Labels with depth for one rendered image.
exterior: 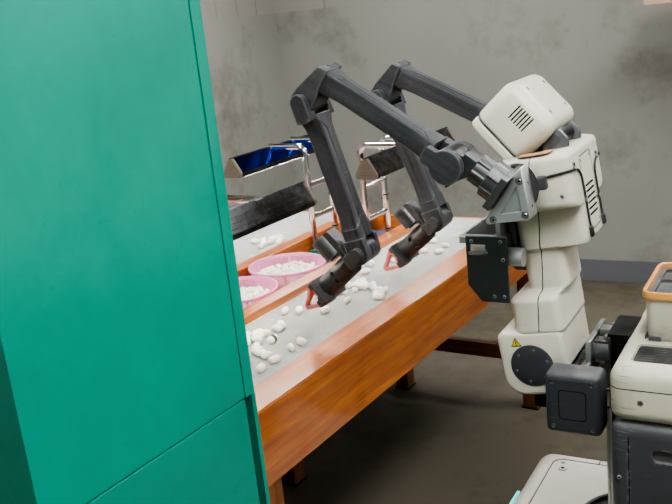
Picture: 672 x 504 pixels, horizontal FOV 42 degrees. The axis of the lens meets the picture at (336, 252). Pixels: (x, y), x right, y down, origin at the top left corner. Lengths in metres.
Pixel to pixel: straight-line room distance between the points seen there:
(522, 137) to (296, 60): 3.63
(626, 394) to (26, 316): 1.20
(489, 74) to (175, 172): 3.54
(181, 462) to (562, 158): 1.01
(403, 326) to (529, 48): 2.73
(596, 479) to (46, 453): 1.58
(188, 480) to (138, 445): 0.16
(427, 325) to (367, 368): 0.35
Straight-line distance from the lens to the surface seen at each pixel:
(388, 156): 2.99
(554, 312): 2.10
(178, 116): 1.64
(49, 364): 1.47
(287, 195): 2.50
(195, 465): 1.76
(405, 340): 2.49
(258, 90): 5.37
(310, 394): 2.11
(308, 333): 2.43
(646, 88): 4.82
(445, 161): 1.91
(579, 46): 4.87
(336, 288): 2.19
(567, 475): 2.60
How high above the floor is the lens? 1.58
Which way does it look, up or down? 15 degrees down
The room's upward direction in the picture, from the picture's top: 6 degrees counter-clockwise
